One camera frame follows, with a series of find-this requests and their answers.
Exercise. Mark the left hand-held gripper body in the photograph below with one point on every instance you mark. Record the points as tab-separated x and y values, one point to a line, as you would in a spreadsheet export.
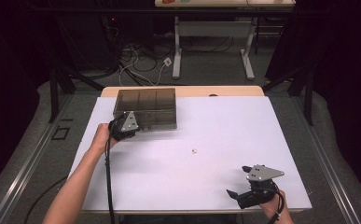
128	123

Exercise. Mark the person's dark clothing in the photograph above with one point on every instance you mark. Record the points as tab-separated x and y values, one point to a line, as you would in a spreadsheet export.
181	219

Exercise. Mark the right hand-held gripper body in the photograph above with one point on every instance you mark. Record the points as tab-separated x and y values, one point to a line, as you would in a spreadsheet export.
262	172

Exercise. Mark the aluminium floor rail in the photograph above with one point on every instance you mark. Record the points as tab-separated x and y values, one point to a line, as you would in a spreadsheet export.
330	168
22	177

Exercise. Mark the white-legged background desk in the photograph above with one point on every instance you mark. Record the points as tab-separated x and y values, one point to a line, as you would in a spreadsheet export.
215	28

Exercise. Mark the light wooden table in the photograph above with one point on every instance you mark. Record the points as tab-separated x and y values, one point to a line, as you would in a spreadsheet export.
200	90

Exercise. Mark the white power adapter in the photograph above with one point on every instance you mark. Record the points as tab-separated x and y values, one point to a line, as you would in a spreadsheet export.
167	62

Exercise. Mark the person's right hand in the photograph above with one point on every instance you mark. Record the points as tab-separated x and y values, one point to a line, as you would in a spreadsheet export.
275	209

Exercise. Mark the small white shiny trinket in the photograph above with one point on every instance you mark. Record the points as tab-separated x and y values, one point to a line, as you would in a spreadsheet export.
194	151

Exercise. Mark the smoky transparent drawer box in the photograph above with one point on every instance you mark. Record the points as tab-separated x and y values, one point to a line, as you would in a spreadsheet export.
150	104

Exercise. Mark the orange object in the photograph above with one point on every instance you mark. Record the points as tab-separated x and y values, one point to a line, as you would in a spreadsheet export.
167	1

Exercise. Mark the black metal stand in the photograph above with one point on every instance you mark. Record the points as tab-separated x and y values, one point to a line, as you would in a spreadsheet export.
54	99
308	99

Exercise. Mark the person's left hand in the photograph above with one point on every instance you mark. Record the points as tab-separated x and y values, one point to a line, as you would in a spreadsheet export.
102	138

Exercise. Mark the white table cover sheet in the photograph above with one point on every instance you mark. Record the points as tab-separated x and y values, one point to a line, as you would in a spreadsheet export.
200	180

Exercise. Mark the small dark object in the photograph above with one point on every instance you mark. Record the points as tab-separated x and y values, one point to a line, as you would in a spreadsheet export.
213	95

